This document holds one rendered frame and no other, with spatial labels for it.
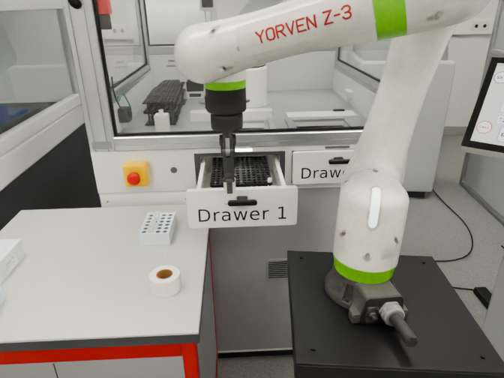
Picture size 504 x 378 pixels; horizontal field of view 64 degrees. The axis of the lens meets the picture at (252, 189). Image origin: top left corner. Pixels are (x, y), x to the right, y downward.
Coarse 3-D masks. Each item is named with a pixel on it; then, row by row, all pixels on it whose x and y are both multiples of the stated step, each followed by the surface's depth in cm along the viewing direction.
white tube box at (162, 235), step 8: (152, 216) 119; (160, 216) 119; (168, 216) 119; (144, 224) 115; (160, 224) 116; (168, 224) 116; (144, 232) 112; (152, 232) 111; (160, 232) 111; (168, 232) 110; (144, 240) 111; (152, 240) 111; (160, 240) 111; (168, 240) 111
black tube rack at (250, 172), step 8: (216, 160) 132; (240, 160) 131; (248, 160) 131; (256, 160) 131; (264, 160) 131; (216, 168) 125; (240, 168) 125; (248, 168) 126; (256, 168) 125; (264, 168) 124; (216, 176) 119; (240, 176) 119; (248, 176) 119; (256, 176) 119; (264, 176) 119
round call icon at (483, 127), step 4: (480, 120) 122; (476, 124) 122; (480, 124) 122; (484, 124) 121; (488, 124) 121; (492, 124) 120; (476, 128) 122; (480, 128) 122; (484, 128) 121; (488, 128) 120; (492, 128) 120; (476, 132) 122; (480, 132) 121; (484, 132) 120; (488, 132) 120
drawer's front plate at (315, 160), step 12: (300, 156) 129; (312, 156) 129; (324, 156) 130; (336, 156) 130; (348, 156) 130; (300, 168) 131; (312, 168) 131; (324, 168) 131; (336, 168) 132; (300, 180) 133; (312, 180) 133; (324, 180) 133; (336, 180) 133
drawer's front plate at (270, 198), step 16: (192, 192) 104; (208, 192) 104; (240, 192) 104; (256, 192) 104; (272, 192) 105; (288, 192) 105; (192, 208) 106; (208, 208) 106; (224, 208) 106; (240, 208) 106; (256, 208) 106; (272, 208) 107; (288, 208) 107; (192, 224) 107; (208, 224) 108; (224, 224) 108; (240, 224) 108; (256, 224) 108; (272, 224) 109; (288, 224) 109
